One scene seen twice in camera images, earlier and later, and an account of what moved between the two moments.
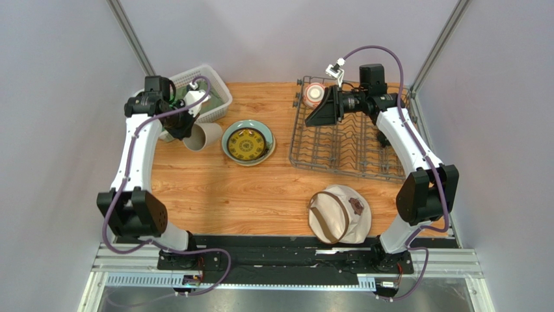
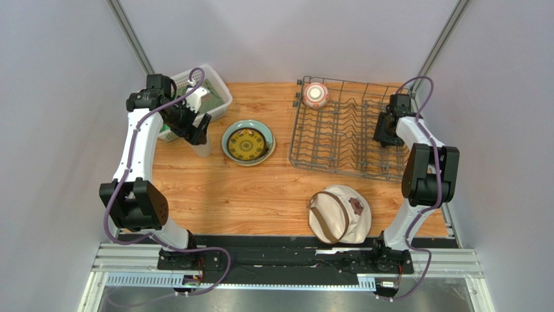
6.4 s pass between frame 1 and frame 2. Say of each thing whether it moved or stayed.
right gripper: moved
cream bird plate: stayed
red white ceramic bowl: stayed
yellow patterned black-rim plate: stayed
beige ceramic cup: moved
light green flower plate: stayed
